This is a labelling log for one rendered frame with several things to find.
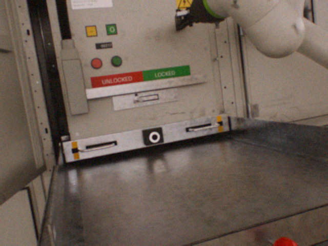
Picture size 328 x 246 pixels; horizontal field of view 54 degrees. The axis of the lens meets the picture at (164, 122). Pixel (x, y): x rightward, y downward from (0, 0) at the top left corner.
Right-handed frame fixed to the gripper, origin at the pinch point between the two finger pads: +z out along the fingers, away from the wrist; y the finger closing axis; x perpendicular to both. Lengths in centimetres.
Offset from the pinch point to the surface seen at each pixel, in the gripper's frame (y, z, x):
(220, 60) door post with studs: 16.7, 9.8, -12.3
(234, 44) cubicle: 23.2, 9.8, -7.1
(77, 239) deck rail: -40, -49, -38
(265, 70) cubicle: 33.4, 7.7, -18.1
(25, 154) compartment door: -51, 5, -32
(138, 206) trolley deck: -29, -41, -38
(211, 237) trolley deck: -23, -58, -38
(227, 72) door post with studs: 19.0, 9.8, -16.8
